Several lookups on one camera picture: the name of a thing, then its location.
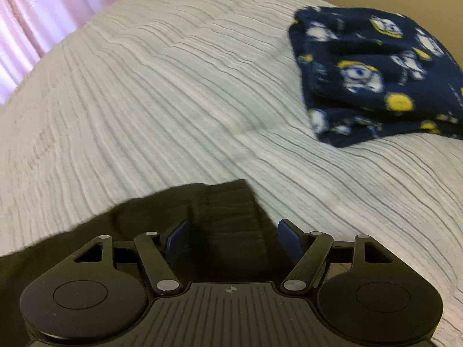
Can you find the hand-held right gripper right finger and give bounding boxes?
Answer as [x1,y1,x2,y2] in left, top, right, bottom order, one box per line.
[277,219,395,295]

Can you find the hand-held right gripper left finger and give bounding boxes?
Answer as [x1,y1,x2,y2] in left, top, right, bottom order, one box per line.
[73,220,190,295]

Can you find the black pants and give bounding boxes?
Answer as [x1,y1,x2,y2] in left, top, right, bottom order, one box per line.
[0,178,289,333]

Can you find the navy printed fleece garment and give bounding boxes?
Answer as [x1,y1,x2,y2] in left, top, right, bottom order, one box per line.
[288,5,463,149]

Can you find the white ribbed bed cover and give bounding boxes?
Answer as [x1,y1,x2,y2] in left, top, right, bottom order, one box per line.
[0,0,463,347]

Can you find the pink curtain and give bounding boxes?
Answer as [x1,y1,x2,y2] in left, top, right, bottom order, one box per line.
[0,0,146,106]

